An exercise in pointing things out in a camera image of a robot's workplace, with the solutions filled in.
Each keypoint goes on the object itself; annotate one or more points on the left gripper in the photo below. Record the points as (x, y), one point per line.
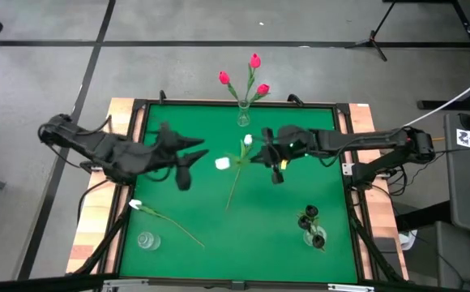
(166, 152)

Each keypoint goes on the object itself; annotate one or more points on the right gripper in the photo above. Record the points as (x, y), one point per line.
(293, 142)

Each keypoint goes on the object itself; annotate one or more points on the white artificial tulip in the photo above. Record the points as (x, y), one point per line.
(222, 163)
(135, 204)
(247, 139)

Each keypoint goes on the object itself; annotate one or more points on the red artificial tulip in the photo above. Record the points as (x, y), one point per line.
(263, 89)
(255, 61)
(223, 77)

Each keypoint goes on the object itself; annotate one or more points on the black artificial tulip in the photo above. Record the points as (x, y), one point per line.
(318, 241)
(304, 222)
(311, 211)

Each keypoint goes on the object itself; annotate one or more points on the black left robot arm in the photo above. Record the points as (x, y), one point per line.
(97, 148)

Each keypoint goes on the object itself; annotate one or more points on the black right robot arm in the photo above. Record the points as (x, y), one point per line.
(360, 140)

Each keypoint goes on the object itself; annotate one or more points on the clear glass vase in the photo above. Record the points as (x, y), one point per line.
(149, 241)
(308, 239)
(244, 119)

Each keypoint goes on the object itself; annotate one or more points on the green table mat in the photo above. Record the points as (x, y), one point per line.
(259, 259)

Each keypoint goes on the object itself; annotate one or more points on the black tripod stand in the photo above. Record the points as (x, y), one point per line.
(372, 40)

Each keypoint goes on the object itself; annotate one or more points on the small white container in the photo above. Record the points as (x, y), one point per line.
(408, 239)

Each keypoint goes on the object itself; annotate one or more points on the dark gray box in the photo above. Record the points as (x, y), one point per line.
(433, 251)

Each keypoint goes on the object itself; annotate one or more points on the dark gray desk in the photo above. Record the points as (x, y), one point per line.
(468, 190)

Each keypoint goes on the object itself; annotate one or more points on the black frame hook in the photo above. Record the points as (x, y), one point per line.
(161, 96)
(296, 98)

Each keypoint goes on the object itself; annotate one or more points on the silver mounting bracket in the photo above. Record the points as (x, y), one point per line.
(347, 168)

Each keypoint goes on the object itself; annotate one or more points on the black table frame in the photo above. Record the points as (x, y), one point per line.
(117, 251)

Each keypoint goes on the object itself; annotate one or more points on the silver corner bracket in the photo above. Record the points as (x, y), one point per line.
(125, 284)
(350, 288)

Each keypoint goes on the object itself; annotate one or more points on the black desk frame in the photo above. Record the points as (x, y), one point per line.
(441, 104)

